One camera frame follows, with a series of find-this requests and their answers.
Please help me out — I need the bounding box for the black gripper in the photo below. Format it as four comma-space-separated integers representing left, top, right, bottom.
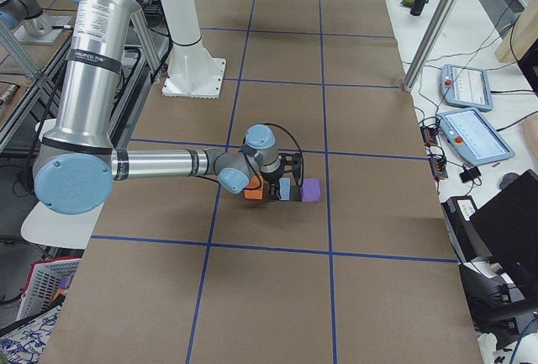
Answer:
261, 152, 303, 201

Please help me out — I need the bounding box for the light blue foam block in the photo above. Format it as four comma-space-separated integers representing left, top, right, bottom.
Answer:
279, 177, 291, 201

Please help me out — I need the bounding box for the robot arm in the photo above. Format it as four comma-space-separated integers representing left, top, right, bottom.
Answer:
33, 0, 304, 215

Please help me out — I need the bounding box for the orange foam block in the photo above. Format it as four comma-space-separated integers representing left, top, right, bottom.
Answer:
243, 176, 264, 200

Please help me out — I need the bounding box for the purple foam block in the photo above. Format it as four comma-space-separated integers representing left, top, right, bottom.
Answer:
301, 178, 321, 203

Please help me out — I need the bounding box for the near teach pendant tablet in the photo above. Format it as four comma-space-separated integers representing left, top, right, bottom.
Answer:
436, 107, 515, 166

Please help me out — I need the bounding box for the teach pendant tablet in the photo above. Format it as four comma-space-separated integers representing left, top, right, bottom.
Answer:
440, 64, 493, 112
436, 107, 515, 166

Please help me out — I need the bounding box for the far teach pendant tablet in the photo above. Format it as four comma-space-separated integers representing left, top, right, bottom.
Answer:
440, 64, 493, 112

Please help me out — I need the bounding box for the green cloth pouch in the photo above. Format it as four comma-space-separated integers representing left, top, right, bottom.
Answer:
400, 0, 415, 8

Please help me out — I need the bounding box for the black laptop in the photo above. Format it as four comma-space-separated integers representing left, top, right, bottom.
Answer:
471, 169, 537, 297

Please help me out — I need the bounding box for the white plastic basket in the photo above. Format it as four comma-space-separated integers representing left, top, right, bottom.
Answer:
16, 256, 81, 320

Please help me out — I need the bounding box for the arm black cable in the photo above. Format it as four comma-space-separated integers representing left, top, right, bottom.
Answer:
239, 123, 304, 188

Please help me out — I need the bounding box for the white pedestal column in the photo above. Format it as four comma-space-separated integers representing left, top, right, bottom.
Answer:
161, 0, 226, 98

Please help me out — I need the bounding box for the aluminium frame post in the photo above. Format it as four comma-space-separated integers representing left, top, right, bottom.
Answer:
402, 0, 457, 92

